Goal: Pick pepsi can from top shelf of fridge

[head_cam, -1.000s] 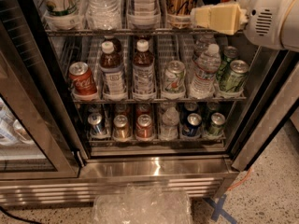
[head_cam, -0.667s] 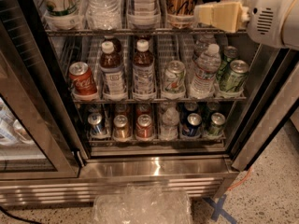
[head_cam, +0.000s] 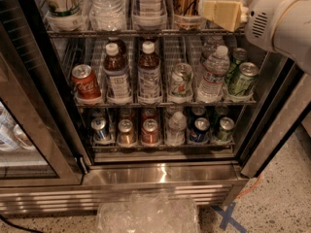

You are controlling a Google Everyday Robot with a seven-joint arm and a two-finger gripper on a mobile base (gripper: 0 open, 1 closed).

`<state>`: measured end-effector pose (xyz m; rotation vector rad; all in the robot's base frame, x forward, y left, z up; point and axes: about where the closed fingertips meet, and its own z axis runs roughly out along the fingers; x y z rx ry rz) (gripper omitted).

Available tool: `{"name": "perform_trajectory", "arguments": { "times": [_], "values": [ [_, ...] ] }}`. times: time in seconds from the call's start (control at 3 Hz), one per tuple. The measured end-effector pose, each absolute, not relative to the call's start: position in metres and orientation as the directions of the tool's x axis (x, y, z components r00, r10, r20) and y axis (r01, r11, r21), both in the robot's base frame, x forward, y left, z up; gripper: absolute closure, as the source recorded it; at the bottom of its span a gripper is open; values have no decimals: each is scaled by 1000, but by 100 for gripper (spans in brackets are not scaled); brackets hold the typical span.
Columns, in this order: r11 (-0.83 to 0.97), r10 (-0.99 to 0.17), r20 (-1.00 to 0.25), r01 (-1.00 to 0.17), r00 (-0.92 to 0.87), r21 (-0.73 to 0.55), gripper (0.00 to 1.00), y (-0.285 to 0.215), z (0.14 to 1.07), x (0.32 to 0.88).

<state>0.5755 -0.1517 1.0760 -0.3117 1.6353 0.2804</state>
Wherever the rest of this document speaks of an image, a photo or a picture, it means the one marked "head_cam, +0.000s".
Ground white green can middle shelf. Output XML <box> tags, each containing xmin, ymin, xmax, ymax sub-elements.
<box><xmin>168</xmin><ymin>63</ymin><xmax>193</xmax><ymax>103</ymax></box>

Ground front middle iced tea bottle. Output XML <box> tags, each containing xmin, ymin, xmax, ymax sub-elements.
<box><xmin>138</xmin><ymin>41</ymin><xmax>161</xmax><ymax>104</ymax></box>

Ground clear plastic bag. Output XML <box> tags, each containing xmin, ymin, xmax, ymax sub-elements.
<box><xmin>94</xmin><ymin>193</ymin><xmax>201</xmax><ymax>233</ymax></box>

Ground red coca-cola can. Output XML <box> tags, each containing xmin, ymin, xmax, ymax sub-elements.
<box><xmin>71</xmin><ymin>64</ymin><xmax>101</xmax><ymax>105</ymax></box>

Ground left glass fridge door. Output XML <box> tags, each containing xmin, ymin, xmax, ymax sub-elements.
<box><xmin>0</xmin><ymin>0</ymin><xmax>84</xmax><ymax>188</ymax></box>

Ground blue pepsi can bottom shelf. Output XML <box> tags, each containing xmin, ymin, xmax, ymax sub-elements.
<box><xmin>190</xmin><ymin>117</ymin><xmax>210</xmax><ymax>143</ymax></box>

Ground green can bottom shelf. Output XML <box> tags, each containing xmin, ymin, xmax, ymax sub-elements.
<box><xmin>214</xmin><ymin>116</ymin><xmax>235</xmax><ymax>142</ymax></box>

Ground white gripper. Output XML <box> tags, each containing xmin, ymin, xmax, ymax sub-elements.
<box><xmin>198</xmin><ymin>0</ymin><xmax>298</xmax><ymax>51</ymax></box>

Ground blue silver can bottom left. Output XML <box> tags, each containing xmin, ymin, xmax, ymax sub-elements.
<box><xmin>91</xmin><ymin>117</ymin><xmax>111</xmax><ymax>144</ymax></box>

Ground front left iced tea bottle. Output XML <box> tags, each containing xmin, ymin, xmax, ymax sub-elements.
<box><xmin>104</xmin><ymin>43</ymin><xmax>131</xmax><ymax>105</ymax></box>

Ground rear green can middle shelf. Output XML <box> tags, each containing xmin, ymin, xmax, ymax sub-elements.
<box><xmin>225</xmin><ymin>48</ymin><xmax>248</xmax><ymax>84</ymax></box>

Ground rear water bottle middle shelf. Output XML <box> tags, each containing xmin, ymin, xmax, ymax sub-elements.
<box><xmin>200</xmin><ymin>36</ymin><xmax>225</xmax><ymax>62</ymax></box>

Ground black cable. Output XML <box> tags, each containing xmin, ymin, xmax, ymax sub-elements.
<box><xmin>0</xmin><ymin>215</ymin><xmax>45</xmax><ymax>233</ymax></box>

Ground stainless steel fridge body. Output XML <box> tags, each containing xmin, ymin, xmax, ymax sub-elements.
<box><xmin>0</xmin><ymin>0</ymin><xmax>307</xmax><ymax>216</ymax></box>

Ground gold can bottom shelf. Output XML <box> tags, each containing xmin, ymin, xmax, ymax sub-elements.
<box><xmin>118</xmin><ymin>119</ymin><xmax>135</xmax><ymax>147</ymax></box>

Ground right fridge door edge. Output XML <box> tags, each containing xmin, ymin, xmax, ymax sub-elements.
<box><xmin>241</xmin><ymin>74</ymin><xmax>311</xmax><ymax>178</ymax></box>

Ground white labelled bottle top shelf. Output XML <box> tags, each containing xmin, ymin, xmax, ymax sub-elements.
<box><xmin>133</xmin><ymin>0</ymin><xmax>164</xmax><ymax>28</ymax></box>

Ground water bottle bottom shelf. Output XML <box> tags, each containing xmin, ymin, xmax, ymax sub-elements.
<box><xmin>166</xmin><ymin>112</ymin><xmax>187</xmax><ymax>146</ymax></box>

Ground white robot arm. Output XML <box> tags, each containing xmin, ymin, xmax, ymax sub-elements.
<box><xmin>198</xmin><ymin>0</ymin><xmax>311</xmax><ymax>74</ymax></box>

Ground orange cable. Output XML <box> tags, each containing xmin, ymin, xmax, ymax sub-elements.
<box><xmin>236</xmin><ymin>173</ymin><xmax>264</xmax><ymax>199</ymax></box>

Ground rear left iced tea bottle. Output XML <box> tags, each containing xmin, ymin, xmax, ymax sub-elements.
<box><xmin>108</xmin><ymin>37</ymin><xmax>127</xmax><ymax>56</ymax></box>

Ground red can bottom shelf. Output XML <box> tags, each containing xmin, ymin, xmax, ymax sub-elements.
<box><xmin>142</xmin><ymin>118</ymin><xmax>159</xmax><ymax>145</ymax></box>

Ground iced tea bottle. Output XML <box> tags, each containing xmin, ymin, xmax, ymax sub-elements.
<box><xmin>138</xmin><ymin>41</ymin><xmax>161</xmax><ymax>104</ymax></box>
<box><xmin>108</xmin><ymin>37</ymin><xmax>127</xmax><ymax>56</ymax></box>
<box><xmin>104</xmin><ymin>43</ymin><xmax>131</xmax><ymax>105</ymax></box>

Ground front green can middle shelf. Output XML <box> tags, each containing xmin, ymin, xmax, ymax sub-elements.
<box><xmin>227</xmin><ymin>62</ymin><xmax>259</xmax><ymax>97</ymax></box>

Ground clear water bottle top shelf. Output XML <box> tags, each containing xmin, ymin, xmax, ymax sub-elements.
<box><xmin>89</xmin><ymin>0</ymin><xmax>126</xmax><ymax>31</ymax></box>

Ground blue tape cross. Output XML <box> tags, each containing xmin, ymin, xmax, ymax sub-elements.
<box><xmin>212</xmin><ymin>202</ymin><xmax>247</xmax><ymax>233</ymax></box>

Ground front water bottle middle shelf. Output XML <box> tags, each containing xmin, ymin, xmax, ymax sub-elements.
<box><xmin>196</xmin><ymin>46</ymin><xmax>230</xmax><ymax>103</ymax></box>

